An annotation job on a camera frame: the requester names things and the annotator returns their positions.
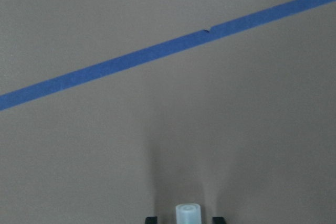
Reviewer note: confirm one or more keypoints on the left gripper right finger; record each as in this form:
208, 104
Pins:
218, 220

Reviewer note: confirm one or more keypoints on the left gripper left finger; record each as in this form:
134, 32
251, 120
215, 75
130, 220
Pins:
151, 220

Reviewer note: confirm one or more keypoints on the green highlighter pen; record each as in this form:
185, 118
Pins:
188, 213

